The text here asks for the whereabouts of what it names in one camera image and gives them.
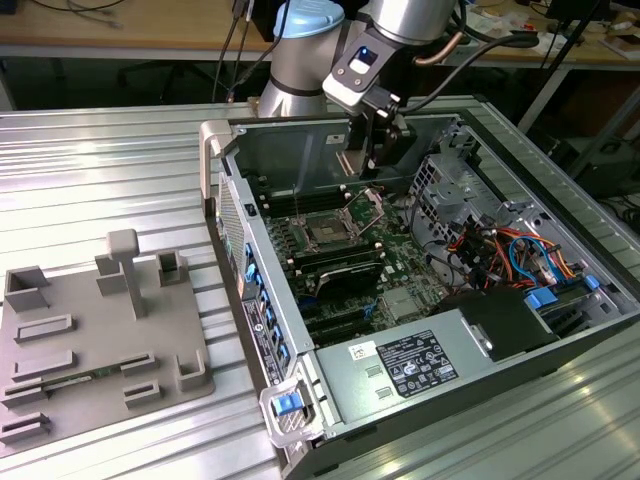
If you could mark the green RAM stick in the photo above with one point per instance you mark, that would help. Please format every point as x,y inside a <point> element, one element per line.
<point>105,372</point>

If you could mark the black graphics card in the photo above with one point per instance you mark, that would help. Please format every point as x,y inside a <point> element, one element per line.
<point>350,282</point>

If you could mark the green motherboard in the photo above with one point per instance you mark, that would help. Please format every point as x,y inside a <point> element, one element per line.
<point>400,260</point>

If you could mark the grey power supply unit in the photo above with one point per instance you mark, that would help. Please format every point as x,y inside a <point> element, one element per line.
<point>350,380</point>

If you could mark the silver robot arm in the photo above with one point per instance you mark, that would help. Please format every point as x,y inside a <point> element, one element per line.
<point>300,75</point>

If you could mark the small white box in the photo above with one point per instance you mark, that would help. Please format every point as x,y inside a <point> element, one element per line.
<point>520,42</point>

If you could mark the silver chipset heatsink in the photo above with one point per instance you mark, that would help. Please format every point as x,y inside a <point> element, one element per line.
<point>400,302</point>

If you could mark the black fan shroud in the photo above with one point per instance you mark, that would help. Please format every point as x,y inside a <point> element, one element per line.
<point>500,320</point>

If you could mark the small CPU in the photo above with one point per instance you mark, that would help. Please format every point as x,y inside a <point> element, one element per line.
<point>350,162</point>

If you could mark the white wrist camera black mount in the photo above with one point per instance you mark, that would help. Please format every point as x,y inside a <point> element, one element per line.
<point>357,75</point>

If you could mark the black RAM stick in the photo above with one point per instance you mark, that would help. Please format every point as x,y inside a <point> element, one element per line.
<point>357,248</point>
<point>350,262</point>

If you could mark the blue case latch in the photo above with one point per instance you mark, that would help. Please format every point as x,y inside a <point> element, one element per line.
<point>286,405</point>

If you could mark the metal drive cage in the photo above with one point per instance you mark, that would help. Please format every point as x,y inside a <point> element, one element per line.
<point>450,200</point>

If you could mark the open grey PC case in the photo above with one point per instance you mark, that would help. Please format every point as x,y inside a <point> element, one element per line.
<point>292,320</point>

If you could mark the small blue clip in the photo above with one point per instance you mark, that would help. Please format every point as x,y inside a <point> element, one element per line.
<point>591,282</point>

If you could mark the grey parts rack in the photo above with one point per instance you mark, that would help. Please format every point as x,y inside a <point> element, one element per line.
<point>100,325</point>

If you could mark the wooden desk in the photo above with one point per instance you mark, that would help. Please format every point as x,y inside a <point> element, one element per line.
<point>150,25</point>

